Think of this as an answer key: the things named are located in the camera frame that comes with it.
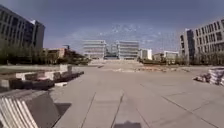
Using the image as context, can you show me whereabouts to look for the wide stone steps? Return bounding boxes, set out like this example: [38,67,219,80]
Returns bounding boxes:
[88,58,143,67]

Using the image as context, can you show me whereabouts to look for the white twin-block building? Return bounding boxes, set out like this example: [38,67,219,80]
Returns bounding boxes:
[82,39,140,60]

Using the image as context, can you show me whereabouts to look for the small white building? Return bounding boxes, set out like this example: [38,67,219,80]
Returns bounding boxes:
[138,48,153,61]

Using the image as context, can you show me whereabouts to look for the grey paved plaza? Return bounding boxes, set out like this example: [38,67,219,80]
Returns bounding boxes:
[0,59,224,128]

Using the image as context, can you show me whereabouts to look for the low brown building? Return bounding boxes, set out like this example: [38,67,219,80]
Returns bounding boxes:
[43,44,79,61]

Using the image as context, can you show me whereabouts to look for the pale low building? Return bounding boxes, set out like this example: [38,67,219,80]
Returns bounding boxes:
[163,50,180,63]

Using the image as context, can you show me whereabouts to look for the row of trees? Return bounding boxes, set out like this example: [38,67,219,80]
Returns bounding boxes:
[0,41,91,66]
[139,53,224,67]

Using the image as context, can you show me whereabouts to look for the leaning stack of paving slabs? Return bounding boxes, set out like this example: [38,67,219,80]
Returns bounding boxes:
[0,88,62,128]

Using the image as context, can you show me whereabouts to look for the grey multi-storey building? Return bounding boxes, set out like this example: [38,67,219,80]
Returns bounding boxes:
[179,18,224,64]

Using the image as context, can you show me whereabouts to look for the dark glass building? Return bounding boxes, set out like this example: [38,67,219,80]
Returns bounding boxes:
[0,3,46,58]

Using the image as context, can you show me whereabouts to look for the pale pile of building material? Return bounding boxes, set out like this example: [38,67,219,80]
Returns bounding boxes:
[194,66,224,87]

